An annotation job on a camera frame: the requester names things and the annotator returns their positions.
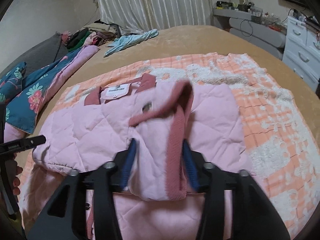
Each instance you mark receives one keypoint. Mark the grey wall shelf unit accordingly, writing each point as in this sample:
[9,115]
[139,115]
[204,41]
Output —
[241,24]

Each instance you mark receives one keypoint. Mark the blue floral comforter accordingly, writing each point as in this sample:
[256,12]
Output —
[38,88]

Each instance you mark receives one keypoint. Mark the white drawer chest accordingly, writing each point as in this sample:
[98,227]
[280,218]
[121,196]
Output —
[301,51]

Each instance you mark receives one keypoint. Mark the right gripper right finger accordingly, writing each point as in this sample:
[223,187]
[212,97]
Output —
[253,216]

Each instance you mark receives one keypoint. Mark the orange plaid fleece blanket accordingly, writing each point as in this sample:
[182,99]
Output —
[283,151]

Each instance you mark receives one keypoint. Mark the tan bed sheet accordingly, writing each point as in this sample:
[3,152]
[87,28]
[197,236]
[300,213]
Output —
[200,42]

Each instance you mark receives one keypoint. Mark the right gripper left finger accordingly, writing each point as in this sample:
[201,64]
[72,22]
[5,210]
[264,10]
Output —
[64,215]

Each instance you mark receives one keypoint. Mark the white striped curtain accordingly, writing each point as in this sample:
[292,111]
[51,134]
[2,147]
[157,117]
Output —
[137,16]

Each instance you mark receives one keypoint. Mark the person's left hand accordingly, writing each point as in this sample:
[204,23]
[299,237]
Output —
[14,171]

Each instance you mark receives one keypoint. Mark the light blue garment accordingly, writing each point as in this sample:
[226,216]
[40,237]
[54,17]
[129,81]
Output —
[128,41]

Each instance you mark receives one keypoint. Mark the pink quilted jacket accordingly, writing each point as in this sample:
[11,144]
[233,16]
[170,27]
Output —
[158,202]

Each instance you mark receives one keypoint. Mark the pile of clothes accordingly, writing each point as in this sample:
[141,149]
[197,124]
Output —
[96,33]

